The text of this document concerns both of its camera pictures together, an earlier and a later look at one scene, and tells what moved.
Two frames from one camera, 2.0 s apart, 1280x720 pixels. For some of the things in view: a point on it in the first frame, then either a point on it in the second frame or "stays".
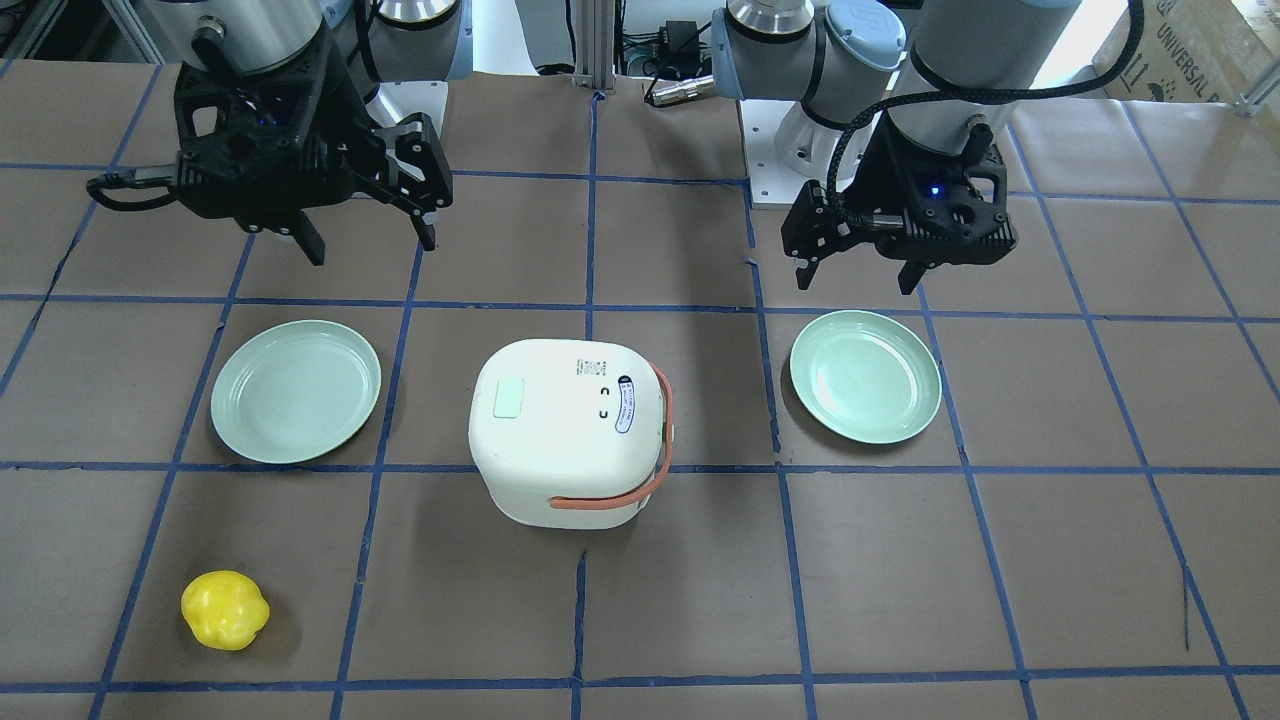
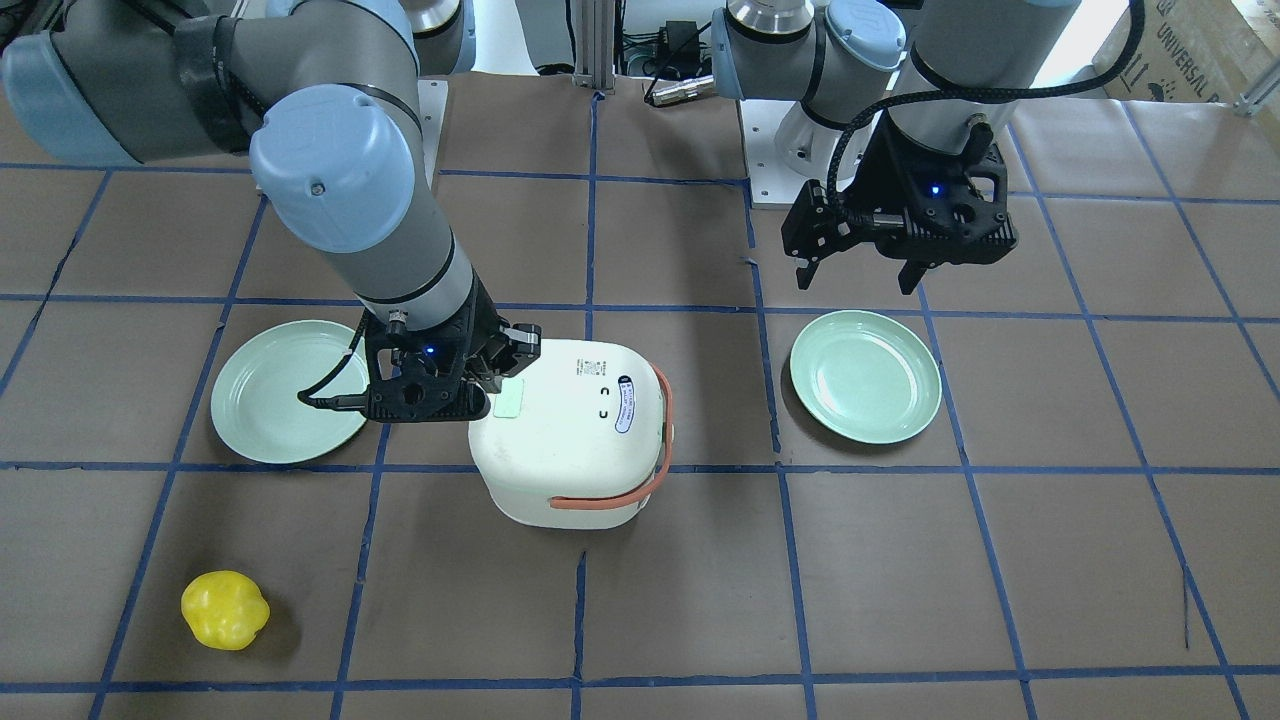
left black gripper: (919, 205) stays
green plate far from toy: (866, 376) stays
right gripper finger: (422, 173) → (508, 350)
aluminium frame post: (595, 44) stays
